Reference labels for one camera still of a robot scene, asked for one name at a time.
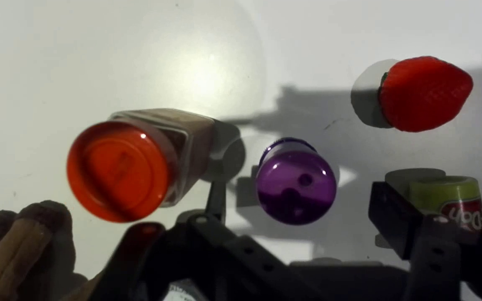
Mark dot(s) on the red toy tomato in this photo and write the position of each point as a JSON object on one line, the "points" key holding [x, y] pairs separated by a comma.
{"points": [[425, 95]]}

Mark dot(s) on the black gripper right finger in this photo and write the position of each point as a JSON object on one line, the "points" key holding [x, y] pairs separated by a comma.
{"points": [[413, 223]]}

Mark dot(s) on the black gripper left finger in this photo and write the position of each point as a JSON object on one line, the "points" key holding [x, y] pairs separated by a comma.
{"points": [[213, 245]]}

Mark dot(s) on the red lid spice jar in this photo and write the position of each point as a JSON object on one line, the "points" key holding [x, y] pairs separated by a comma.
{"points": [[124, 170]]}

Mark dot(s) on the brown moose plush toy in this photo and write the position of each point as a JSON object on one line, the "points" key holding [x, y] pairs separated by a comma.
{"points": [[24, 252]]}

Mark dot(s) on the purple toy fruit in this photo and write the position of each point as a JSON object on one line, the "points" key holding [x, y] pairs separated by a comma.
{"points": [[295, 185]]}

